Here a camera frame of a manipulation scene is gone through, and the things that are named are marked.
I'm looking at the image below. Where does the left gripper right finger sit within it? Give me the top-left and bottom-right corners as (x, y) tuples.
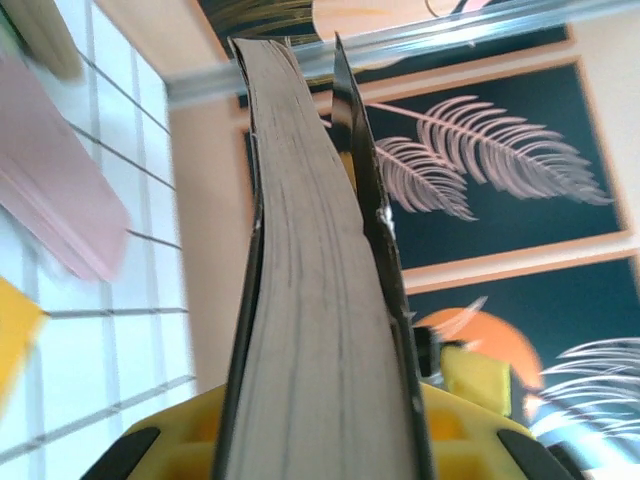
(417, 344), (586, 480)

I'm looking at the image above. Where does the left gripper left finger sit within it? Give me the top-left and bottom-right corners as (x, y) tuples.
(84, 384), (231, 480)

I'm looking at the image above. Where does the black book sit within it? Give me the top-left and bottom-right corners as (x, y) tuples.
(212, 32), (436, 480)

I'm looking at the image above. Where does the yellow book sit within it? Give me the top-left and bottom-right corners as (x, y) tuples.
(0, 277), (50, 416)

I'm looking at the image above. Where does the pink pencil case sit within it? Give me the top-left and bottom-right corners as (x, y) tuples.
(0, 49), (132, 282)

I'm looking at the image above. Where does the aluminium corner post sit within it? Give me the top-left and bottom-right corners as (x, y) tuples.
(164, 0), (640, 110)

